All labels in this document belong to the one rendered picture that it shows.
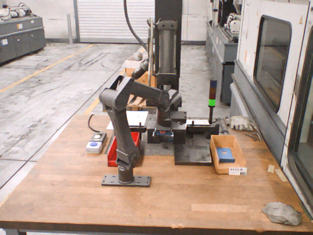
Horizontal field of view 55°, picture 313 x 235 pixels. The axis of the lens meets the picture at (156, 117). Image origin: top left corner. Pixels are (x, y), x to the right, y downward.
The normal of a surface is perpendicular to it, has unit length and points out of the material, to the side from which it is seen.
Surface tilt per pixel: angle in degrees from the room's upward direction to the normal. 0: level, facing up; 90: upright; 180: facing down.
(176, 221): 0
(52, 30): 90
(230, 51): 90
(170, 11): 90
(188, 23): 90
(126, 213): 0
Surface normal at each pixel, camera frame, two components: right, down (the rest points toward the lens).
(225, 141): -0.05, 0.38
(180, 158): 0.00, -0.92
